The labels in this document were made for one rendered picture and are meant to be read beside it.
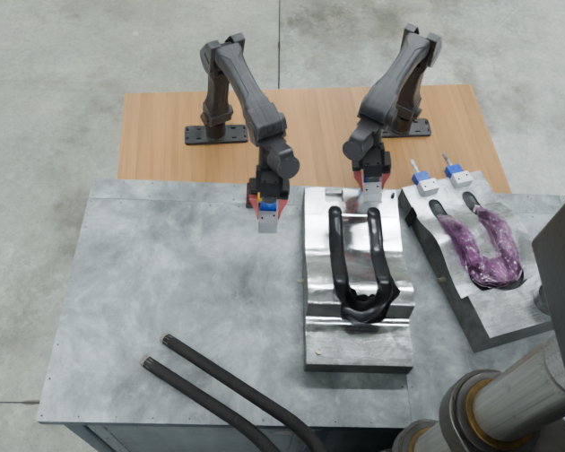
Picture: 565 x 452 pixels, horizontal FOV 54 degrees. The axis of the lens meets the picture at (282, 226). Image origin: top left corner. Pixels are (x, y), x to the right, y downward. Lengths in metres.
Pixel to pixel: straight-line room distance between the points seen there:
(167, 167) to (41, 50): 1.87
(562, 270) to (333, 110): 1.54
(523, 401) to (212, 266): 1.09
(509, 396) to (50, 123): 2.75
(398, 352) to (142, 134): 1.02
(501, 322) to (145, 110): 1.24
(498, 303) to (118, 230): 1.03
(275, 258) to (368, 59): 2.00
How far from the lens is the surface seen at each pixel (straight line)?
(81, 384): 1.45
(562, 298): 0.40
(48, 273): 2.55
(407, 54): 1.45
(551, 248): 0.41
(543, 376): 0.52
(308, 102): 1.90
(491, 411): 0.62
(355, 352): 1.38
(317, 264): 1.41
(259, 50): 3.30
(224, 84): 1.53
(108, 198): 1.68
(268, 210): 1.43
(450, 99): 2.03
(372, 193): 1.51
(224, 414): 1.31
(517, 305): 1.50
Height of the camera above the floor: 2.14
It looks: 58 degrees down
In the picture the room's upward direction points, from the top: 6 degrees clockwise
